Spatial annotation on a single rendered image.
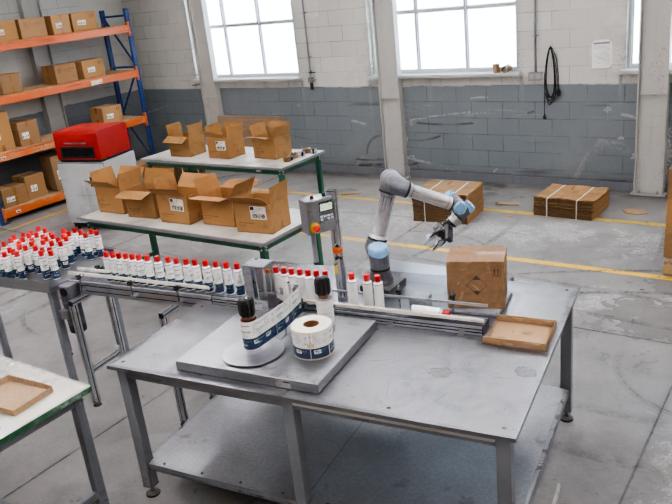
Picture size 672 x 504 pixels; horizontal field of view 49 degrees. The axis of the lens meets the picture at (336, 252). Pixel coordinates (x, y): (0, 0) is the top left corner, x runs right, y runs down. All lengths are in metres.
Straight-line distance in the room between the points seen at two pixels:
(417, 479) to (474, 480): 0.28
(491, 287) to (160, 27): 9.21
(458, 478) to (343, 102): 7.19
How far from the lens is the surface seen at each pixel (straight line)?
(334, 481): 3.84
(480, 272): 3.89
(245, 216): 5.77
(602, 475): 4.24
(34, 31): 11.02
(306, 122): 10.68
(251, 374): 3.50
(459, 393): 3.28
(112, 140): 9.25
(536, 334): 3.75
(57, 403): 3.83
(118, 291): 4.91
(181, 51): 12.07
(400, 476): 3.83
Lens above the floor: 2.55
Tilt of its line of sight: 20 degrees down
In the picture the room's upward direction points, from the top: 6 degrees counter-clockwise
